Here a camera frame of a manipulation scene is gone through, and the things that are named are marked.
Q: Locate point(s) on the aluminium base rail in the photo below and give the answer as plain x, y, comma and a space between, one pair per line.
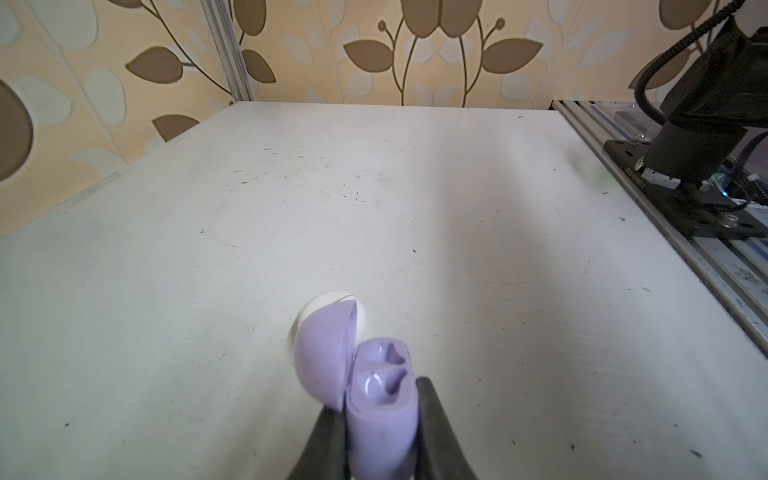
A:
727, 250

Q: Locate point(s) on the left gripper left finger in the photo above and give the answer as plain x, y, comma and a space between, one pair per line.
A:
325, 453

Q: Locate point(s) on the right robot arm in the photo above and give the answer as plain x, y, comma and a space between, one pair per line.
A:
721, 96

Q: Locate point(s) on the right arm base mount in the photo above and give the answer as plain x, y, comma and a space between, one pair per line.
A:
707, 214

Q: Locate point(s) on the white earbud charging case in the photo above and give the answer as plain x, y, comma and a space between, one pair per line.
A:
323, 300

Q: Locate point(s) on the purple earbud charging case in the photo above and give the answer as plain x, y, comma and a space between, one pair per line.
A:
372, 383

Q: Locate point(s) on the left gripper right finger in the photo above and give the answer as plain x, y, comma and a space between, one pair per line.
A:
439, 454

